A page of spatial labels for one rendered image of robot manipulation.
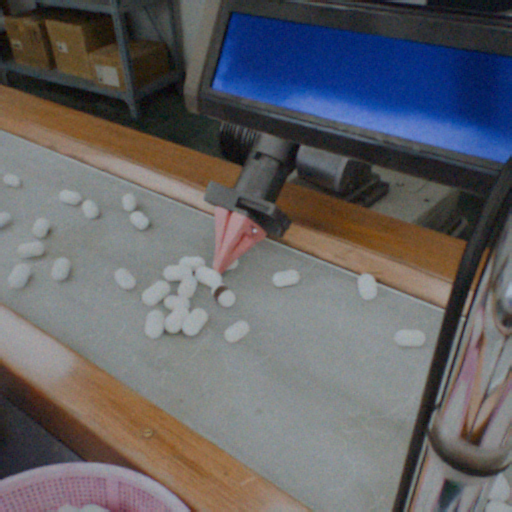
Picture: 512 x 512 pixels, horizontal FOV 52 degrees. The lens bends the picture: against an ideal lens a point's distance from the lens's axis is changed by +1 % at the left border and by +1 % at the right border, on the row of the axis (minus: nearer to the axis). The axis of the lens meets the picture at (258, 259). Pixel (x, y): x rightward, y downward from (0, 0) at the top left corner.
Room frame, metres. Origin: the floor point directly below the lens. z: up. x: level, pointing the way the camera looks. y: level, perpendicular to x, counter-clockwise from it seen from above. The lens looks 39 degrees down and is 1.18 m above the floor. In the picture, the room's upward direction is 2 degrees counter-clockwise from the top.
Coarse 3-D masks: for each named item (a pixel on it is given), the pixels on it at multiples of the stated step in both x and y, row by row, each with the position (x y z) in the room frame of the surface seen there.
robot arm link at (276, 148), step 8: (264, 136) 0.61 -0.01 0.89; (272, 136) 0.60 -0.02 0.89; (256, 144) 0.61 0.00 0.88; (264, 144) 0.60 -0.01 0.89; (272, 144) 0.59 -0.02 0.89; (280, 144) 0.59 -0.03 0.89; (288, 144) 0.60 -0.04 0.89; (296, 144) 0.60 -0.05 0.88; (264, 152) 0.59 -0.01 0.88; (272, 152) 0.59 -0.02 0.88; (280, 152) 0.59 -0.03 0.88; (288, 152) 0.59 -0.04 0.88; (296, 152) 0.60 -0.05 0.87; (264, 160) 0.59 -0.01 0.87; (280, 160) 0.58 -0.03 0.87; (288, 160) 0.59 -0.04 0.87; (296, 160) 0.58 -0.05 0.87; (288, 168) 0.59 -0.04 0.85
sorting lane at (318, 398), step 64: (0, 192) 0.75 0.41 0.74; (128, 192) 0.74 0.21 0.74; (0, 256) 0.58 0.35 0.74; (64, 256) 0.57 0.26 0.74; (128, 256) 0.57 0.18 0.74; (192, 256) 0.56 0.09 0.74; (256, 256) 0.56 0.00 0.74; (64, 320) 0.45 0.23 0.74; (128, 320) 0.44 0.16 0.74; (256, 320) 0.44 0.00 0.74; (320, 320) 0.43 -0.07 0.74; (384, 320) 0.43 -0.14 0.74; (128, 384) 0.35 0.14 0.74; (192, 384) 0.35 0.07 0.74; (256, 384) 0.35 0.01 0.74; (320, 384) 0.34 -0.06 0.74; (384, 384) 0.34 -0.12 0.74; (256, 448) 0.27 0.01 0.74; (320, 448) 0.27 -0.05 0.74; (384, 448) 0.27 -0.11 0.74
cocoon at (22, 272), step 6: (18, 264) 0.53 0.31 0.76; (24, 264) 0.53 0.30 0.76; (18, 270) 0.52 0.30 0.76; (24, 270) 0.52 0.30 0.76; (30, 270) 0.53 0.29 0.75; (12, 276) 0.51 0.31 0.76; (18, 276) 0.51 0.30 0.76; (24, 276) 0.51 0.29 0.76; (12, 282) 0.50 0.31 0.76; (18, 282) 0.50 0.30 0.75; (24, 282) 0.51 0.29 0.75
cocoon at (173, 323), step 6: (174, 312) 0.44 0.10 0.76; (180, 312) 0.43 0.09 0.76; (186, 312) 0.44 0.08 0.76; (168, 318) 0.43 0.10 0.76; (174, 318) 0.43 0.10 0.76; (180, 318) 0.43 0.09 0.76; (168, 324) 0.42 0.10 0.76; (174, 324) 0.42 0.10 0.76; (180, 324) 0.42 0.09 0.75; (168, 330) 0.42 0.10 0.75; (174, 330) 0.42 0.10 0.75
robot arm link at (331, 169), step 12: (300, 156) 0.57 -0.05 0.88; (312, 156) 0.57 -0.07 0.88; (324, 156) 0.56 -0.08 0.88; (336, 156) 0.56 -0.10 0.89; (300, 168) 0.57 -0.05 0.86; (312, 168) 0.56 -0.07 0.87; (324, 168) 0.56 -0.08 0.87; (336, 168) 0.55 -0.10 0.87; (348, 168) 0.57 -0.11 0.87; (312, 180) 0.57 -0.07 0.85; (324, 180) 0.56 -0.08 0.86; (336, 180) 0.55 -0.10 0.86; (348, 180) 0.58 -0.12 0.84
